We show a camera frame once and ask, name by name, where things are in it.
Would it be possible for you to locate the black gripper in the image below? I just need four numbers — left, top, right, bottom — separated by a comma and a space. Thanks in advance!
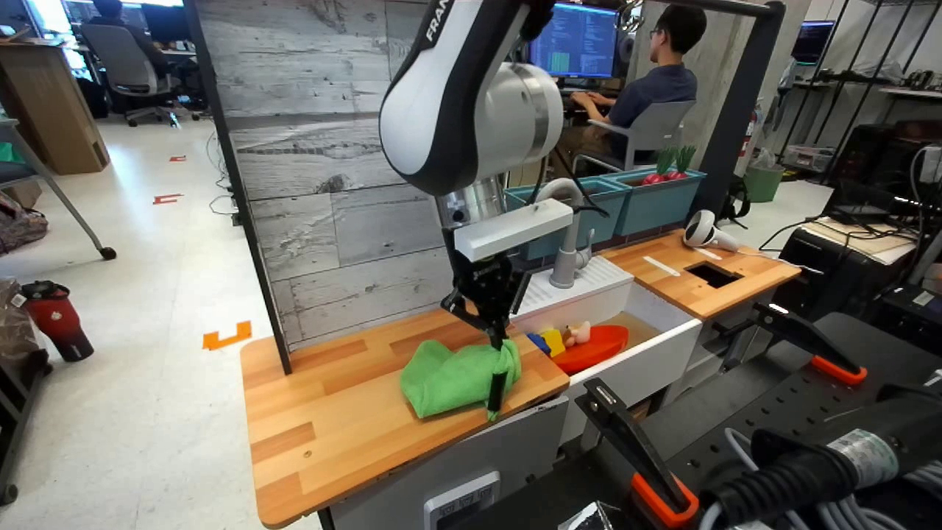
439, 245, 538, 416

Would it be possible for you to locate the green towel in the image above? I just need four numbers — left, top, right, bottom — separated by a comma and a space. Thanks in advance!
397, 336, 525, 423

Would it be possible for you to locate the yellow toy block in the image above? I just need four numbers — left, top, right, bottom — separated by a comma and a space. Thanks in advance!
542, 323, 572, 358

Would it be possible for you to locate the white cabinet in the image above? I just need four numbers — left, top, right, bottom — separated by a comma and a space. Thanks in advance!
326, 391, 575, 530

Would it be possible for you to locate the orange toy boat bowl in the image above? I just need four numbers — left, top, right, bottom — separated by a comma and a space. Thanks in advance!
547, 321, 629, 377

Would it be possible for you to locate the grey faucet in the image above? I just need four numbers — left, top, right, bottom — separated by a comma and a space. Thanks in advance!
532, 173, 597, 292

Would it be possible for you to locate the white sink unit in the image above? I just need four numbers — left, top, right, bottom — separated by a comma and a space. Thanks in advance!
510, 255, 707, 445

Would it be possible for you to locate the black clamp with orange pad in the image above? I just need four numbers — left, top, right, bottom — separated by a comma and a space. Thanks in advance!
751, 301, 872, 391
575, 377, 704, 530

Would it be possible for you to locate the teal plastic bin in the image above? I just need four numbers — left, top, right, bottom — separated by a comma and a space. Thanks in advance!
614, 167, 707, 242
504, 173, 629, 263

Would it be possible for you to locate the white stick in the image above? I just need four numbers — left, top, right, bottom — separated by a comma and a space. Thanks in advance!
642, 252, 686, 283

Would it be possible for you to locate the concrete look backdrop panel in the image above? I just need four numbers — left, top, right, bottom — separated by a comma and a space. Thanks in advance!
193, 0, 466, 351

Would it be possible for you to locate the white and black headset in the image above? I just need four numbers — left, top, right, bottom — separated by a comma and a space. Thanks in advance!
679, 205, 754, 252

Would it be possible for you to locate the black perforated breadboard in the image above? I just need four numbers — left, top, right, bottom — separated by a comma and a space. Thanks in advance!
644, 336, 942, 530

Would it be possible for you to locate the light grey desk chair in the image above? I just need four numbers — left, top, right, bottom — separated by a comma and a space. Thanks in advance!
585, 98, 695, 170

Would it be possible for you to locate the seated person in blue shirt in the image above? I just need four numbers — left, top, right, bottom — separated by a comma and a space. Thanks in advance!
569, 2, 712, 136

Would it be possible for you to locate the green bucket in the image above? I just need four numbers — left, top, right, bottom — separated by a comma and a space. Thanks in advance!
742, 160, 790, 205

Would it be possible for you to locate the computer monitor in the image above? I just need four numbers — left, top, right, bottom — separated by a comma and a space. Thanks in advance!
526, 0, 625, 83

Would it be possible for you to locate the white paper stack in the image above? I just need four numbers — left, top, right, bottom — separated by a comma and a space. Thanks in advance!
798, 214, 921, 270

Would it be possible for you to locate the red canister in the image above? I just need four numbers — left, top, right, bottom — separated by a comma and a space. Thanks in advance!
17, 277, 96, 366

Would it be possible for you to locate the dark office chair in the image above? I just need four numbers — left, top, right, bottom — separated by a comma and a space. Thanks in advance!
76, 18, 186, 126

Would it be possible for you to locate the light wooden desk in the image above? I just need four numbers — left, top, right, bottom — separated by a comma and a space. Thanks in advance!
0, 33, 111, 177

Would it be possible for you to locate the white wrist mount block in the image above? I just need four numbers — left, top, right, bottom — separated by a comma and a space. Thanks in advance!
451, 196, 576, 266

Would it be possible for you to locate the aluminium extrusion rail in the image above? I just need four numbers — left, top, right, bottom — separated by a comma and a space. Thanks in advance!
554, 498, 619, 530

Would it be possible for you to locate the black cylindrical cable connector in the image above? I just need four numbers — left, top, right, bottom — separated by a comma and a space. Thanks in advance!
700, 391, 942, 528

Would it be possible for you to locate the coiled grey cable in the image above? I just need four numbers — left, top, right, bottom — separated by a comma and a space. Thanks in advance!
700, 479, 942, 530

